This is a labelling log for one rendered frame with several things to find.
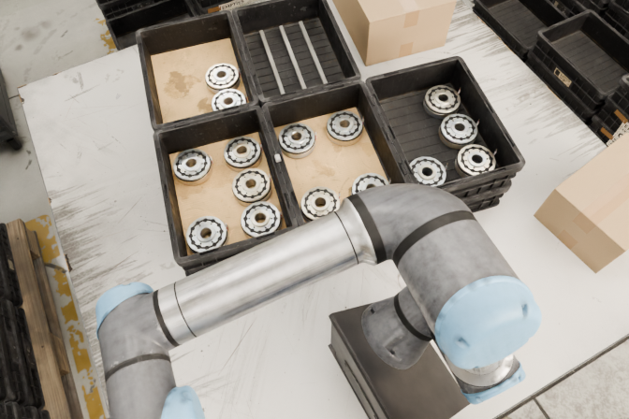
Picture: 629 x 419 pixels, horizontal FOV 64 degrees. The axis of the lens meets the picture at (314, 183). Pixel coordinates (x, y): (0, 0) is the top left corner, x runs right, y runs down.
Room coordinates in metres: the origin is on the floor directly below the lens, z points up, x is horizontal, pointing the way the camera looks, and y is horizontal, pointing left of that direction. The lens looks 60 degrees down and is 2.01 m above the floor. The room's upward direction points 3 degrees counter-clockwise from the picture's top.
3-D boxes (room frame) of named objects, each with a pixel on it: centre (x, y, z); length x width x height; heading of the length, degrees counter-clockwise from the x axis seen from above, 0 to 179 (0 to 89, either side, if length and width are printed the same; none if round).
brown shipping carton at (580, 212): (0.61, -0.81, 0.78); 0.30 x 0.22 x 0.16; 124
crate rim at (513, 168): (0.81, -0.35, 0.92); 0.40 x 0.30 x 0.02; 15
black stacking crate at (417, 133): (0.81, -0.35, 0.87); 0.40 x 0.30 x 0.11; 15
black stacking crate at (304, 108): (0.73, -0.06, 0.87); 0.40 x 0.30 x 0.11; 15
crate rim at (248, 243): (0.66, 0.23, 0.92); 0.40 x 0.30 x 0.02; 15
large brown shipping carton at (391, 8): (1.45, -0.29, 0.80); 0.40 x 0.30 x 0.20; 16
